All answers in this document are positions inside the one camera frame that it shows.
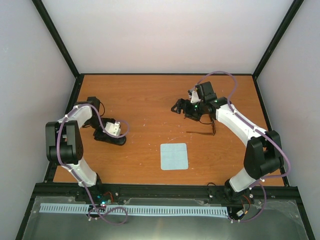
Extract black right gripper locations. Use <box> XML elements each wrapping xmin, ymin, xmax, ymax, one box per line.
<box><xmin>171</xmin><ymin>98</ymin><xmax>205</xmax><ymax>122</ymax></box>

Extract brown sunglasses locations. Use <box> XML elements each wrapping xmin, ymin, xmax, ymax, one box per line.
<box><xmin>186</xmin><ymin>114</ymin><xmax>217</xmax><ymax>137</ymax></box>

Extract black glasses case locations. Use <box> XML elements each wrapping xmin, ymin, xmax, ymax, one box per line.
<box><xmin>94</xmin><ymin>132</ymin><xmax>127</xmax><ymax>146</ymax></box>

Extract light blue cleaning cloth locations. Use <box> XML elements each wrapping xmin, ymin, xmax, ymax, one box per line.
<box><xmin>160</xmin><ymin>143</ymin><xmax>189</xmax><ymax>171</ymax></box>

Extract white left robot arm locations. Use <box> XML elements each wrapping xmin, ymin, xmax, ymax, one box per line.
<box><xmin>45</xmin><ymin>96</ymin><xmax>126</xmax><ymax>202</ymax></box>

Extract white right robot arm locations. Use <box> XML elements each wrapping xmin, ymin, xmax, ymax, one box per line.
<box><xmin>171</xmin><ymin>82</ymin><xmax>284</xmax><ymax>203</ymax></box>

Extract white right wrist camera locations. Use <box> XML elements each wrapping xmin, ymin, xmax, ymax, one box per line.
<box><xmin>188</xmin><ymin>87</ymin><xmax>201</xmax><ymax>104</ymax></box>

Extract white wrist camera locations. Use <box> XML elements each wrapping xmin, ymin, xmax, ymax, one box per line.
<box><xmin>188</xmin><ymin>87</ymin><xmax>201</xmax><ymax>104</ymax></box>
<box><xmin>104</xmin><ymin>121</ymin><xmax>121</xmax><ymax>137</ymax></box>

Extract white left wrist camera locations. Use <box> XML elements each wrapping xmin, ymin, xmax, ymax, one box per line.
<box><xmin>104</xmin><ymin>121</ymin><xmax>121</xmax><ymax>137</ymax></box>

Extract light blue cable duct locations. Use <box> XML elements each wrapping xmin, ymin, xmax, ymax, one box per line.
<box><xmin>39</xmin><ymin>203</ymin><xmax>228</xmax><ymax>218</ymax></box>

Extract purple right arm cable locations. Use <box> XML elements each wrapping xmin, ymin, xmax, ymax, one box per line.
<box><xmin>192</xmin><ymin>71</ymin><xmax>292</xmax><ymax>224</ymax></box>

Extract black aluminium frame rail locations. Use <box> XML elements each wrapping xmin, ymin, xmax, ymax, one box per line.
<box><xmin>32</xmin><ymin>182</ymin><xmax>300</xmax><ymax>203</ymax></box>

